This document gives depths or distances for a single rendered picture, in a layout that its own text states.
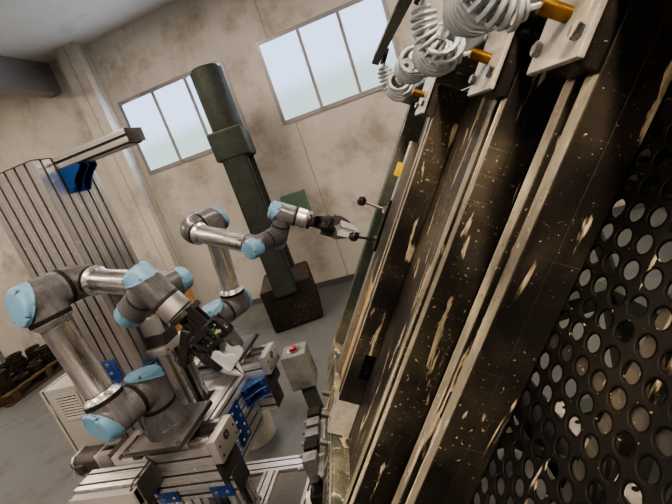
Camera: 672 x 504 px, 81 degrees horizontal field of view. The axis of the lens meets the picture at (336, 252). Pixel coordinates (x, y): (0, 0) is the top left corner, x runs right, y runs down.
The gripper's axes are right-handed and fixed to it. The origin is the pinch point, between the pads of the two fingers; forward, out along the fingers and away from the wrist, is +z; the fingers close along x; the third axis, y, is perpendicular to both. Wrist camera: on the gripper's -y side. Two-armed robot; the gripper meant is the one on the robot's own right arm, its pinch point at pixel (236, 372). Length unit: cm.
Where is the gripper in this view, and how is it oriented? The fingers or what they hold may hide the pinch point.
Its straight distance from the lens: 106.4
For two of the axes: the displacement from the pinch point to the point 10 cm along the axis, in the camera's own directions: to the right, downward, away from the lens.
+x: 1.7, -3.1, 9.3
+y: 6.8, -6.5, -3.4
